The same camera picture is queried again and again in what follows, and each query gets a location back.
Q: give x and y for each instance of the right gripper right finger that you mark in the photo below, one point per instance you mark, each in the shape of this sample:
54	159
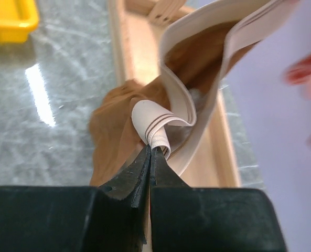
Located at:
188	218

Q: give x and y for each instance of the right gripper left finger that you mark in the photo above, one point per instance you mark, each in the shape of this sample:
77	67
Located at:
110	217

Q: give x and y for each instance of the brown underwear beige waistband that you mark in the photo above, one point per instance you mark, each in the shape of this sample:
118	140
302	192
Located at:
172	112

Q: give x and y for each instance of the yellow plastic tray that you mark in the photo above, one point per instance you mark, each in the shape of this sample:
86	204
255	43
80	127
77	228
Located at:
17	20

